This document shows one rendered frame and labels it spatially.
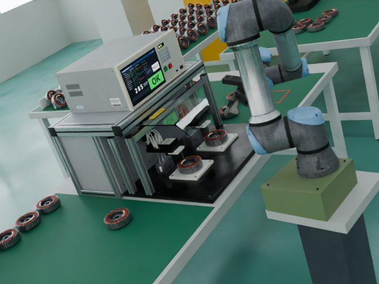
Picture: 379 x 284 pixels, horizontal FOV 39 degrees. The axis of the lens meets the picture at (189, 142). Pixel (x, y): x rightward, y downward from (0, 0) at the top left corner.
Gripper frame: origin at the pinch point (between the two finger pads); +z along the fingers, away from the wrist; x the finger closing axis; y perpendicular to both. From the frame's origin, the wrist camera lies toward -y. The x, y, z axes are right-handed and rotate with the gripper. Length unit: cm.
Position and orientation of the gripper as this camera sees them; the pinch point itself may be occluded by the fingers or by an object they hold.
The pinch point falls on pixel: (230, 107)
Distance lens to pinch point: 243.8
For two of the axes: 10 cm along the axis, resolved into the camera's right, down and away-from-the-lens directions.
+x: 5.2, -5.3, 6.7
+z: -2.9, 6.3, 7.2
